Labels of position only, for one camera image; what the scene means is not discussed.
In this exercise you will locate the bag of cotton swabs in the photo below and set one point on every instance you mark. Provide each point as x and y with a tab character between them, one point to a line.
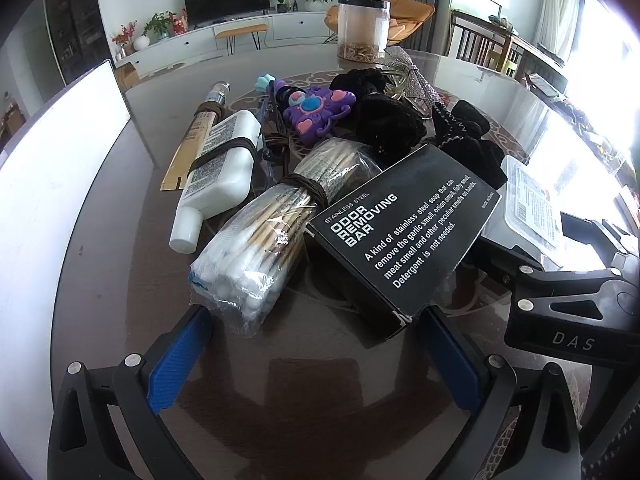
260	240

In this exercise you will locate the white television cabinet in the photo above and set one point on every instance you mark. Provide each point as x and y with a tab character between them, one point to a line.
295	27

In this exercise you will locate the black cardboard box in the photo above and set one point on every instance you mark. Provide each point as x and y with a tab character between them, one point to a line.
400	240

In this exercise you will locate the silver sequin bow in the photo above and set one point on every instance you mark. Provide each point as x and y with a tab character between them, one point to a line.
420	85

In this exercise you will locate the bushy green potted plant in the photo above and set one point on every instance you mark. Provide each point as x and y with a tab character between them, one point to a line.
159	25

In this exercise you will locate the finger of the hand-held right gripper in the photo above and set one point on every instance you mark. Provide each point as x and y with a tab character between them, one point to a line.
565	285
595	232

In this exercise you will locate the clear lidded plastic container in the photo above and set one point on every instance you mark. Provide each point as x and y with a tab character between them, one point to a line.
530	200

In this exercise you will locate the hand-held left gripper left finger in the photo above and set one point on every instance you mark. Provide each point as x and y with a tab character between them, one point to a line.
180	355

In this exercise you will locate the white lotion bottle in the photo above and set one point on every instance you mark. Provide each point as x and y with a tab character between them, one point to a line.
220	170

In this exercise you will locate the blue flower-topped pen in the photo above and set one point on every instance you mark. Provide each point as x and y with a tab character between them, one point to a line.
265	83

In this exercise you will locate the brown tube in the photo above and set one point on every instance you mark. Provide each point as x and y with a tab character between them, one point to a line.
200	125

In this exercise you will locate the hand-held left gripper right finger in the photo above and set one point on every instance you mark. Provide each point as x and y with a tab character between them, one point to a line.
450	355

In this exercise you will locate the wooden chair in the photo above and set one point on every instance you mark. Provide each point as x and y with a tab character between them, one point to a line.
475	40

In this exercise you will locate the orange lounge chair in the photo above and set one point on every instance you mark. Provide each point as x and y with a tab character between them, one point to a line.
410	15

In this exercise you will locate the red flowers in white vase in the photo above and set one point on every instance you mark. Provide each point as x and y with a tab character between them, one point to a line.
131	37

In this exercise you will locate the black knit gloves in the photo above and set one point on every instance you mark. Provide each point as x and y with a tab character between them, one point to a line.
470	145

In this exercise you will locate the black fuzzy scrunchie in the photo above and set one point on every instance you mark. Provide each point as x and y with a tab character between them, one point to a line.
390	122

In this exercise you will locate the wooden stool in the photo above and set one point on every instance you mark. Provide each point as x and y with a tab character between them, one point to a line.
242	30

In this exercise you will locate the clear plastic jar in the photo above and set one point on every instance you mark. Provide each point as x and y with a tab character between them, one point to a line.
363	25

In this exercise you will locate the dark display cabinet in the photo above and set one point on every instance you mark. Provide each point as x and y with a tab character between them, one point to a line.
80	25

